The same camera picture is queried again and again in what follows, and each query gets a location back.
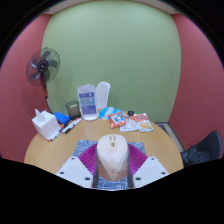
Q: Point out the white orange snack packet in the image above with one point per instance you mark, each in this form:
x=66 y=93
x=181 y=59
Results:
x=145 y=122

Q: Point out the pale pink computer mouse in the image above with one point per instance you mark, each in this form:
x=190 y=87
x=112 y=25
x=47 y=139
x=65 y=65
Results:
x=112 y=156

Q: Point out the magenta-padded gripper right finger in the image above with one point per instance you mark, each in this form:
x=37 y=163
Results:
x=148 y=166

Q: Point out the dark transparent cup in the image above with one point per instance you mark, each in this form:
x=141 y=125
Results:
x=73 y=110

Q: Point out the white tissue box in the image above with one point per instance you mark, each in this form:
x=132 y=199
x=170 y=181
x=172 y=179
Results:
x=46 y=125

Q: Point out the blue whiteboard eraser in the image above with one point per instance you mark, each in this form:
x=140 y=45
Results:
x=62 y=117

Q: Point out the black standing fan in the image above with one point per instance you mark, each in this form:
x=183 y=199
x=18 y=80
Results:
x=42 y=66

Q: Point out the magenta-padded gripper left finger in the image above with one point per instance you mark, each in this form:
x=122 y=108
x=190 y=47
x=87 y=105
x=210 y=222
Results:
x=76 y=166

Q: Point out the black-capped whiteboard marker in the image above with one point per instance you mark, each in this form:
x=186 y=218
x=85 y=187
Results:
x=56 y=133

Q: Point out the red-capped whiteboard marker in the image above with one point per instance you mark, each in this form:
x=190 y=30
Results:
x=71 y=126

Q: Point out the white clear snack packet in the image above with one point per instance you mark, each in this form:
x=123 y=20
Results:
x=130 y=125

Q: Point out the white plastic stand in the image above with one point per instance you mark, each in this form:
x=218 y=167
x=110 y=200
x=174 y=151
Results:
x=103 y=95

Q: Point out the light blue snack packet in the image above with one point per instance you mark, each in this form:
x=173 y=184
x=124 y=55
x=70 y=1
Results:
x=107 y=111

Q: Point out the small black object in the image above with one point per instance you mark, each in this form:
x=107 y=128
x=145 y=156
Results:
x=130 y=112

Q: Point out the black office chair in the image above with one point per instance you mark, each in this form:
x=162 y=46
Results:
x=213 y=140

